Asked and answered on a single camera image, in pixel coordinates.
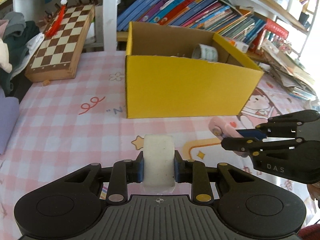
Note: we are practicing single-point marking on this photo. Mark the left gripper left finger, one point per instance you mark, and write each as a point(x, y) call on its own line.
point(123, 173)

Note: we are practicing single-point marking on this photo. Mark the white foam sponge block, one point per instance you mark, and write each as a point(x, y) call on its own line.
point(158, 157)

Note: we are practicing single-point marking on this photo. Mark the stack of papers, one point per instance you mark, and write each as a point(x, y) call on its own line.
point(293, 79)

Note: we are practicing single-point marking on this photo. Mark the small orange white box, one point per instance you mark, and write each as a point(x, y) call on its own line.
point(243, 47)

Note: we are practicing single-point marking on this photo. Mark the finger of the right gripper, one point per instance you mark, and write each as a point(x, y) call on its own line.
point(247, 146)
point(252, 133)

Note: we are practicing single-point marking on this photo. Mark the silver tape roll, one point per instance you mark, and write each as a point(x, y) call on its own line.
point(205, 52)

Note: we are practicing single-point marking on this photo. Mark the pink checkered table mat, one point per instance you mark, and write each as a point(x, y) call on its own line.
point(71, 123)

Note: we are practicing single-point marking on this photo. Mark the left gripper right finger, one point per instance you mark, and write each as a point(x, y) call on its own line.
point(197, 175)

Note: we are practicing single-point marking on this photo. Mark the pile of clothes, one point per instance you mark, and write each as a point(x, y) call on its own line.
point(20, 39)

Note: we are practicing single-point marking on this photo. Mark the row of leaning books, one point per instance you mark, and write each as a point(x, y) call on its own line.
point(237, 23)

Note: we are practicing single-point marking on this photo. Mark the wooden chess board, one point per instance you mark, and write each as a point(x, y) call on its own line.
point(58, 56)

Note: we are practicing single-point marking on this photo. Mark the red tassel ornament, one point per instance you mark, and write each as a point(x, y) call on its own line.
point(54, 28)

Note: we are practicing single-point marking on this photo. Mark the yellow cardboard box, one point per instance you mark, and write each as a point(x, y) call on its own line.
point(163, 81)

